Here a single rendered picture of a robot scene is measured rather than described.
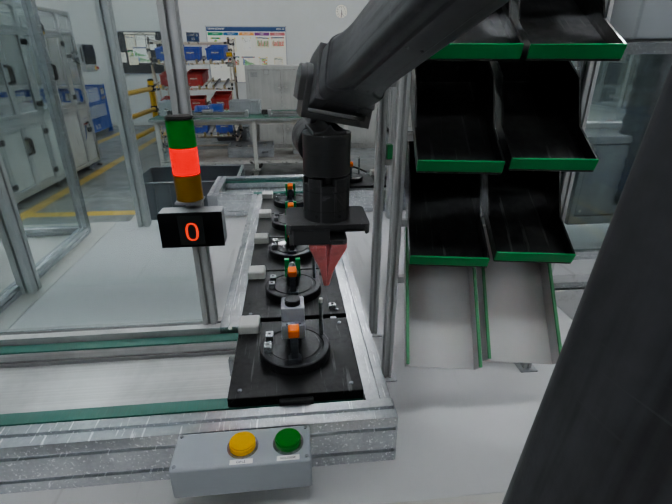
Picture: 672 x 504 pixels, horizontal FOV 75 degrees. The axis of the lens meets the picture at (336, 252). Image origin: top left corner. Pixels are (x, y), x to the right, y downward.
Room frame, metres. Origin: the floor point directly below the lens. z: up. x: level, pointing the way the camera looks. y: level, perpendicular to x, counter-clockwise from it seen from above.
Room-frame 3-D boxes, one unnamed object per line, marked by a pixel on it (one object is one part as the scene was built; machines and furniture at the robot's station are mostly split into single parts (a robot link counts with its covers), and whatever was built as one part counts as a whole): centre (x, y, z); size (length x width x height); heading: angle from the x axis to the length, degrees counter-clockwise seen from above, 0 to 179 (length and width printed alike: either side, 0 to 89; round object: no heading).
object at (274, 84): (8.49, 0.36, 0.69); 2.42 x 1.03 x 1.38; 95
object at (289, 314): (0.73, 0.08, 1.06); 0.08 x 0.04 x 0.07; 6
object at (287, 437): (0.50, 0.07, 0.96); 0.04 x 0.04 x 0.02
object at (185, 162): (0.82, 0.28, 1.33); 0.05 x 0.05 x 0.05
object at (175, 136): (0.82, 0.28, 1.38); 0.05 x 0.05 x 0.05
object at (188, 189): (0.82, 0.28, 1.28); 0.05 x 0.05 x 0.05
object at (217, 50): (8.07, 2.38, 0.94); 1.34 x 0.93 x 1.87; 97
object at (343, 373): (0.72, 0.08, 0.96); 0.24 x 0.24 x 0.02; 6
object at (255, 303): (0.97, 0.11, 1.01); 0.24 x 0.24 x 0.13; 6
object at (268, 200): (1.70, 0.18, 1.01); 0.24 x 0.24 x 0.13; 6
